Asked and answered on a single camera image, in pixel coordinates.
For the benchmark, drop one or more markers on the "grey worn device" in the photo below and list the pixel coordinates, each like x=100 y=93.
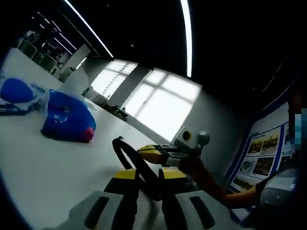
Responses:
x=280 y=189

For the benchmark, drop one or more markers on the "bright window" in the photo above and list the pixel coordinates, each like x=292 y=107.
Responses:
x=112 y=76
x=163 y=105

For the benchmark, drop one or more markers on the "long ceiling light strip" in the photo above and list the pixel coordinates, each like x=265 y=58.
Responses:
x=91 y=31
x=188 y=38

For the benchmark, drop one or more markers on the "blue tissue pack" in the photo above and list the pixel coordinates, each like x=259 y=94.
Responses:
x=67 y=119

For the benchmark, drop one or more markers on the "white table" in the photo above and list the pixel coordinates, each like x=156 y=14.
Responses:
x=60 y=172

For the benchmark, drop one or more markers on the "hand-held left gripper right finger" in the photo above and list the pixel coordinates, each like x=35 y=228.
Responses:
x=192 y=210

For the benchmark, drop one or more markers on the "white pillar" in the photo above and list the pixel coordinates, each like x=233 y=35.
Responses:
x=129 y=86

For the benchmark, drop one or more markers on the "wall poster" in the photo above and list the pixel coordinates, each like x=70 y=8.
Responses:
x=263 y=148

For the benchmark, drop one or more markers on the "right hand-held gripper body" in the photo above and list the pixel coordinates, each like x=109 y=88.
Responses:
x=190 y=141

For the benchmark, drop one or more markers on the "clear pack with blue oval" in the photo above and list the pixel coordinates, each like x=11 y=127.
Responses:
x=14 y=89

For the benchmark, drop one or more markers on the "person's right hand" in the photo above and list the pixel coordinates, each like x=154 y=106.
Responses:
x=192 y=166

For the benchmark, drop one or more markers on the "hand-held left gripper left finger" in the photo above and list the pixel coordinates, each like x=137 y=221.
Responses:
x=105 y=208

